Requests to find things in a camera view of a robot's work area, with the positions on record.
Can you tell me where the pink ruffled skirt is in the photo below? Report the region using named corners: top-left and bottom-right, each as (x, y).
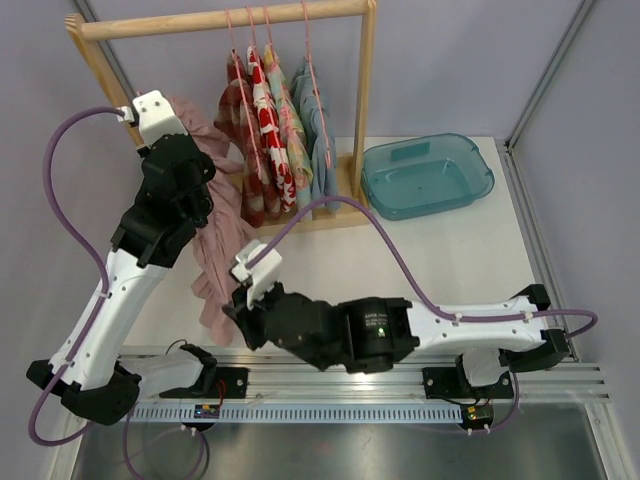
top-left (169, 96), bottom-right (255, 347)

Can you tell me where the red plaid wool skirt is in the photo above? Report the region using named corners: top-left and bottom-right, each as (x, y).
top-left (214, 50), bottom-right (269, 228)

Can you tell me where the red heart print skirt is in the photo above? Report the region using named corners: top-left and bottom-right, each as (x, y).
top-left (246, 47), bottom-right (296, 212)

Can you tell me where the pastel floral skirt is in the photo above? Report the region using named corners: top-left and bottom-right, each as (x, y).
top-left (264, 43), bottom-right (313, 208)

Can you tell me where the blue denim skirt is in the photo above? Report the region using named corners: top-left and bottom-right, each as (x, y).
top-left (290, 60), bottom-right (338, 200)

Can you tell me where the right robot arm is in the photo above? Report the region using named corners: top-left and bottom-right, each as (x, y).
top-left (223, 283), bottom-right (570, 396)

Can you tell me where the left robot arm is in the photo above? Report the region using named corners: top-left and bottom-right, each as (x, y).
top-left (26, 133), bottom-right (217, 426)

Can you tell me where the wooden clothes rack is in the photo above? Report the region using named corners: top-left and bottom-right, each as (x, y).
top-left (65, 1), bottom-right (377, 203)

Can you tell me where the teal plastic basin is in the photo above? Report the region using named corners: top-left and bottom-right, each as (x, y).
top-left (361, 133), bottom-right (495, 221)

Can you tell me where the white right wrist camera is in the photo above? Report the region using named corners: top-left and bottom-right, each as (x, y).
top-left (230, 240), bottom-right (283, 309)

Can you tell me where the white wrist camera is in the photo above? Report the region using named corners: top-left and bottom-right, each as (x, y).
top-left (230, 240), bottom-right (283, 309)
top-left (117, 90), bottom-right (188, 148)

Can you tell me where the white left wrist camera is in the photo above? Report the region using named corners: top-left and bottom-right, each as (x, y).
top-left (117, 90), bottom-right (188, 148)

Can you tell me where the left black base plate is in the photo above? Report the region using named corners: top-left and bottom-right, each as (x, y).
top-left (159, 366), bottom-right (250, 399)

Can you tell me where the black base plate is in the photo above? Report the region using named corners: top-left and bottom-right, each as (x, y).
top-left (159, 366), bottom-right (250, 399)
top-left (422, 367), bottom-right (515, 400)

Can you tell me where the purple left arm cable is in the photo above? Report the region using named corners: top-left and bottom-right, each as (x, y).
top-left (27, 105), bottom-right (209, 479)

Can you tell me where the slotted cable duct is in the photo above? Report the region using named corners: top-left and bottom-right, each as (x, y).
top-left (131, 402), bottom-right (462, 424)

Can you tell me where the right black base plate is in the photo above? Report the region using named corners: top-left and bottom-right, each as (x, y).
top-left (422, 367), bottom-right (515, 400)

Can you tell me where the aluminium mounting rail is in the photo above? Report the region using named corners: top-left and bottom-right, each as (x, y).
top-left (67, 349), bottom-right (614, 404)

